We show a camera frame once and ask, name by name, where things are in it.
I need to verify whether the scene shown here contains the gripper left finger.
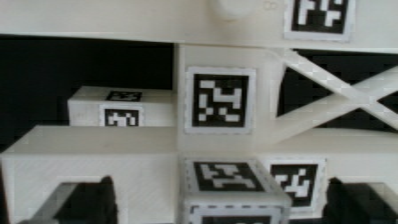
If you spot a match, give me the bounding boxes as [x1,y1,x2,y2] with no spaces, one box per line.
[18,176,120,224]

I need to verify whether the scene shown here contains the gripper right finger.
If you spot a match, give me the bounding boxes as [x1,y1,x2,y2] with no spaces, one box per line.
[322,178,398,224]

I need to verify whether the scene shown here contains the white tagged nut cube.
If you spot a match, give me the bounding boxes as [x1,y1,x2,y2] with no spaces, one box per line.
[178,158,292,224]

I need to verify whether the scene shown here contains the white chair back frame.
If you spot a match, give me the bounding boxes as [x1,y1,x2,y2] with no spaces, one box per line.
[0,0,398,224]

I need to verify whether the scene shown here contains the white chair leg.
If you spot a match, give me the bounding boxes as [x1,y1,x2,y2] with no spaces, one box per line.
[68,86,177,127]

